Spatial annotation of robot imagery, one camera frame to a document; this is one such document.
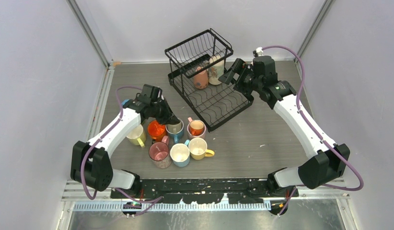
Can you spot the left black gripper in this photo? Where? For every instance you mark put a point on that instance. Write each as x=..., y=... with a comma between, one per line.
x=169, y=117

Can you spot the black wire dish rack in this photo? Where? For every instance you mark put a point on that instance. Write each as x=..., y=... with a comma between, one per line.
x=196, y=64

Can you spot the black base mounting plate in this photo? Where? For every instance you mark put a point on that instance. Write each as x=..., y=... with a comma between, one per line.
x=205, y=191

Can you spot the beige grey cup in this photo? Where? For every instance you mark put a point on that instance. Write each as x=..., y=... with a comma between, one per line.
x=175, y=128

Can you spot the yellow-green faceted mug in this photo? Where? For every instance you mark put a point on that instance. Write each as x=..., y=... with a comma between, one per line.
x=137, y=136

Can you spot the pink patterned mug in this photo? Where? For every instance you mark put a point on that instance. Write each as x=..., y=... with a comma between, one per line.
x=159, y=153

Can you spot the light blue faceted mug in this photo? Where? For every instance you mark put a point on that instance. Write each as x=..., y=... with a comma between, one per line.
x=180, y=154

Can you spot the yellow mug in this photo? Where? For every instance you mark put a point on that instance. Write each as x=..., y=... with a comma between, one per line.
x=198, y=149

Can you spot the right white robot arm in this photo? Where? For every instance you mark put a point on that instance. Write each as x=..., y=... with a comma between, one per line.
x=324, y=162

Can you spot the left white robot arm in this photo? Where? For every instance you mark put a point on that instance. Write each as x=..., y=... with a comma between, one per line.
x=90, y=163

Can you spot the small orange cup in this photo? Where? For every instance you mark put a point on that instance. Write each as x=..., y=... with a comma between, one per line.
x=196, y=127

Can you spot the light pink faceted mug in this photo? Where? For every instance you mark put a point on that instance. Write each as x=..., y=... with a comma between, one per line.
x=189, y=135

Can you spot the salmon pink mug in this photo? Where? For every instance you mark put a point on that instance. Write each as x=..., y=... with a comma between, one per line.
x=201, y=79

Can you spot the large orange mug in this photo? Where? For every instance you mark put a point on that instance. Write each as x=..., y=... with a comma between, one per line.
x=156, y=131

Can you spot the cream floral mug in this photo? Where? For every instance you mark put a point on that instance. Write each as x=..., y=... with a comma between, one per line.
x=215, y=71

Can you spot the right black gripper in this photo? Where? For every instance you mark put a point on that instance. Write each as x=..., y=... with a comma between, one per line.
x=236, y=68

